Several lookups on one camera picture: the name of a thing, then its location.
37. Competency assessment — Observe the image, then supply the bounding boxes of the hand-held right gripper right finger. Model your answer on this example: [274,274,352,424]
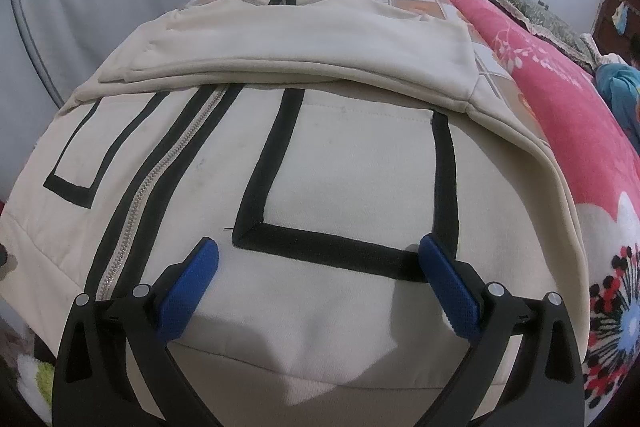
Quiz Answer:
[419,233,586,427]

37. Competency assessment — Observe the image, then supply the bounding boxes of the white curtain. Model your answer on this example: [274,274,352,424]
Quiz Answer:
[0,0,166,132]

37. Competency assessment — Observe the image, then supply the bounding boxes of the grey patterned pillow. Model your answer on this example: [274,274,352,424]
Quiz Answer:
[472,0,601,72]

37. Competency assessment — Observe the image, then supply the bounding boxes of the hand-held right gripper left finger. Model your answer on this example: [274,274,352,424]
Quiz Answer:
[55,236,223,427]

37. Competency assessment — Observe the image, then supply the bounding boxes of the pink floral blanket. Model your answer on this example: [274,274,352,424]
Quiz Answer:
[427,0,640,427]

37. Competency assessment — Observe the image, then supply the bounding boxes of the cream zip jacket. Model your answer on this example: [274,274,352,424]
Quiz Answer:
[0,0,583,427]

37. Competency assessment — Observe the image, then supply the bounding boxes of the green fluffy cloth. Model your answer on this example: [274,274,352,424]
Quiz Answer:
[15,352,56,408]

